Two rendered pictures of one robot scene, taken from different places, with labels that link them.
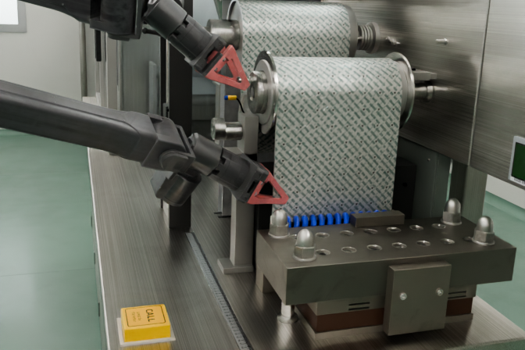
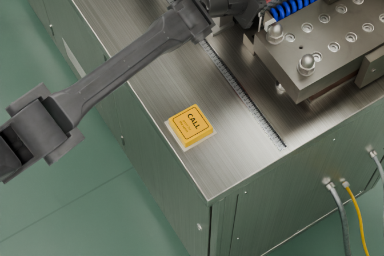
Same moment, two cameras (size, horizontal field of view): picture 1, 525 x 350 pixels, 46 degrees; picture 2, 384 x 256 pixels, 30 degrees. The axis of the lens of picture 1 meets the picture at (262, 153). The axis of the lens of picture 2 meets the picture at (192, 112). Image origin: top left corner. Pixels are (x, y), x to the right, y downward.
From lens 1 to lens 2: 0.95 m
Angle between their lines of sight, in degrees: 50
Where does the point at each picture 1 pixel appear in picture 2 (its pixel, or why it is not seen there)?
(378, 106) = not seen: outside the picture
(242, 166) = (243, 2)
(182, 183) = not seen: hidden behind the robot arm
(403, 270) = (376, 59)
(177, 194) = not seen: hidden behind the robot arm
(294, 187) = not seen: outside the picture
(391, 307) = (364, 77)
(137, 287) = (156, 77)
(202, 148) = (215, 7)
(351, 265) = (340, 68)
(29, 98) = (116, 79)
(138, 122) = (175, 28)
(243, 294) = (239, 61)
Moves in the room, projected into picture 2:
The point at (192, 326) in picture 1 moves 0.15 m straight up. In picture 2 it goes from (221, 114) to (224, 79)
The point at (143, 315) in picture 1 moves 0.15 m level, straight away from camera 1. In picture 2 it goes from (189, 122) to (159, 68)
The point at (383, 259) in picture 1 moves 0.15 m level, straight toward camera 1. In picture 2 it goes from (362, 55) to (374, 120)
